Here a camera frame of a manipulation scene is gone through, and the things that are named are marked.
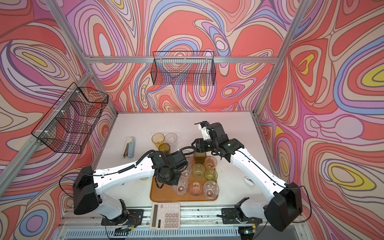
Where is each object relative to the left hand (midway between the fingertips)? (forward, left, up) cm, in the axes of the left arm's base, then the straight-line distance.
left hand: (178, 183), depth 75 cm
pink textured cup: (+14, -18, -5) cm, 24 cm away
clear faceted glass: (-1, -17, -9) cm, 20 cm away
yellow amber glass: (+31, +17, -6) cm, 36 cm away
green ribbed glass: (+8, -18, -9) cm, 22 cm away
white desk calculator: (-13, +6, -7) cm, 16 cm away
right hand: (+16, -10, +9) cm, 21 cm away
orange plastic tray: (-2, +10, -8) cm, 13 cm away
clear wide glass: (0, -1, -7) cm, 7 cm away
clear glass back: (+32, +7, -7) cm, 33 cm away
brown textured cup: (+18, -12, -6) cm, 22 cm away
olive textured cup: (+24, +11, -4) cm, 26 cm away
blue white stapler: (+23, +34, -6) cm, 41 cm away
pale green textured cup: (+10, -11, -8) cm, 17 cm away
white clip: (+4, -39, -9) cm, 40 cm away
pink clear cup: (0, -9, -9) cm, 13 cm away
